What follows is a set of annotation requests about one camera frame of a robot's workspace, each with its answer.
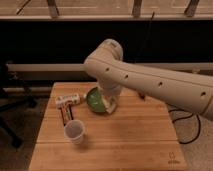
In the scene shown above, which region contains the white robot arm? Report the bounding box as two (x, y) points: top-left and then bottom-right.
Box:
(84, 39), (213, 121)

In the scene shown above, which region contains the white ceramic cup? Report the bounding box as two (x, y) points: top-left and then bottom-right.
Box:
(64, 119), (85, 145)

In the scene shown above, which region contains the green bowl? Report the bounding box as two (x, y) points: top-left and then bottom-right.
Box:
(86, 87), (112, 113)

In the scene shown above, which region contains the brown striped snack bar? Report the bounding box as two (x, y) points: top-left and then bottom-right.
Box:
(60, 105), (74, 125)

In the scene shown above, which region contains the white baseboard heater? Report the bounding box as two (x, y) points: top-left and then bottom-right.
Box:
(7, 62), (213, 81)

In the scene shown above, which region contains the black office chair base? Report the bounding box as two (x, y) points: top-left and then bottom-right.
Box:
(0, 61), (38, 149)

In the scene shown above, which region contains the thin black hanging cable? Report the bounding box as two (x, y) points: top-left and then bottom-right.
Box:
(133, 11), (156, 65)

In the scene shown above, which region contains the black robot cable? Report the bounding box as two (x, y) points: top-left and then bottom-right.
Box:
(168, 105), (202, 145)

